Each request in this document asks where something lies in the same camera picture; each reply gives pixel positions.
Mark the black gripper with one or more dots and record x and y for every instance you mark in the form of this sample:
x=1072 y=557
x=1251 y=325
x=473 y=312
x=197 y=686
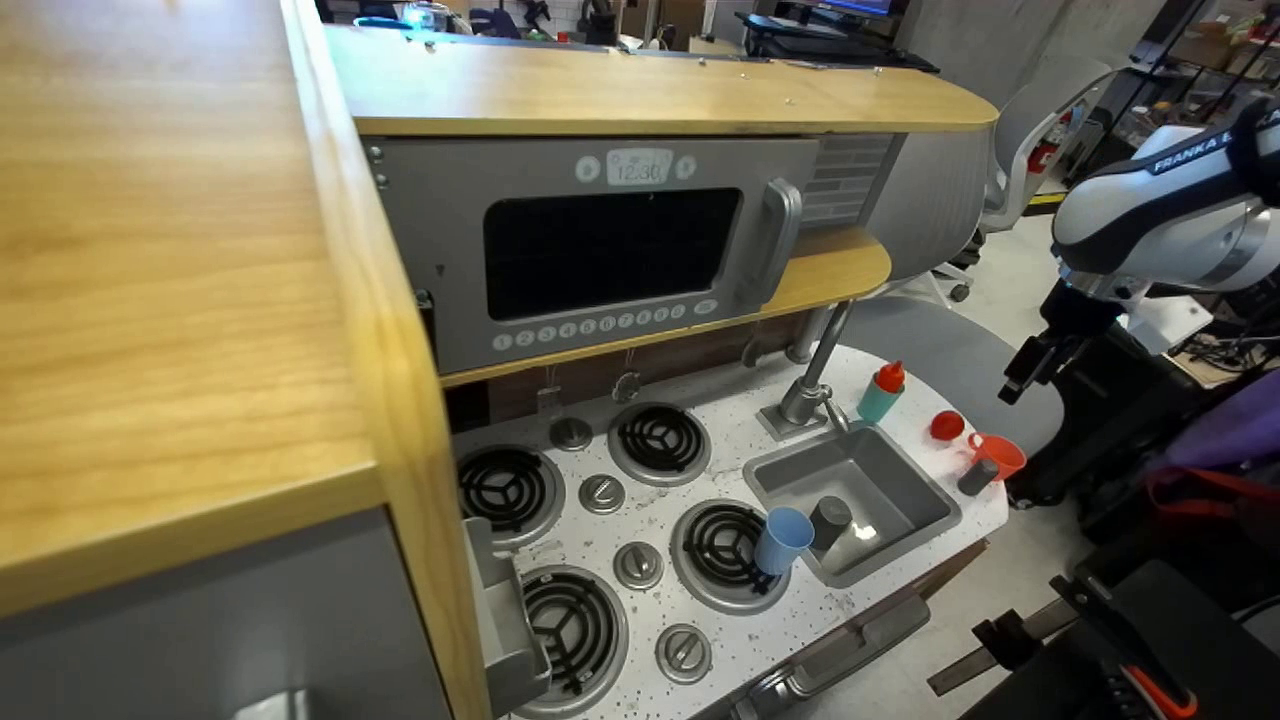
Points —
x=1079 y=320

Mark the small red round object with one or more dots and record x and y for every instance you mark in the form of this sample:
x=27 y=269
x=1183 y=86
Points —
x=944 y=427

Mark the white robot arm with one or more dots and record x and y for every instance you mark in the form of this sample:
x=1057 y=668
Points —
x=1161 y=212

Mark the gray toy sink basin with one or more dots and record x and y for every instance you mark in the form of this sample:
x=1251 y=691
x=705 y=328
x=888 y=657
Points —
x=892 y=500

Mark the black robot stand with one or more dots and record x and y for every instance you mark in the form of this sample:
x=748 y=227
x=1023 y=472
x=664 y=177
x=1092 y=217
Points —
x=1134 y=413

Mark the dark gray cylinder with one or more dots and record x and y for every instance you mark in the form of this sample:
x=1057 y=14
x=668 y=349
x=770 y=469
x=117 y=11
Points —
x=828 y=523
x=977 y=476

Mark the teal bottle with red cap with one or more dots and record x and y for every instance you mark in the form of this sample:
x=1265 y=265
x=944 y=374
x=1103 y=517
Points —
x=877 y=397

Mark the purple cloth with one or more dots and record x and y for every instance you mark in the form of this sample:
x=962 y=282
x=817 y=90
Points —
x=1243 y=422

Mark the gray toy faucet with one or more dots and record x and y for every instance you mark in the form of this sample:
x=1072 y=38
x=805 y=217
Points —
x=817 y=365

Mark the blue plastic cup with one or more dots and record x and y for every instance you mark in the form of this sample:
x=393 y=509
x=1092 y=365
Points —
x=783 y=538

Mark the black coil stove burner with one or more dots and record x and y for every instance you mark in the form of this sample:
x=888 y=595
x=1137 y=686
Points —
x=705 y=546
x=575 y=634
x=658 y=442
x=506 y=489

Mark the gray stove knob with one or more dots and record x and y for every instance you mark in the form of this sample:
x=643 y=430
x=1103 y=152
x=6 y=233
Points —
x=636 y=566
x=603 y=492
x=683 y=655
x=570 y=434

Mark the gray toy microwave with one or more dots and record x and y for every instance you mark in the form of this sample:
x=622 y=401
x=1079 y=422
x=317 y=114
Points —
x=442 y=200

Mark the wooden toy kitchen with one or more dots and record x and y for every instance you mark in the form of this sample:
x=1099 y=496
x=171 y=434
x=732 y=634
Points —
x=175 y=265

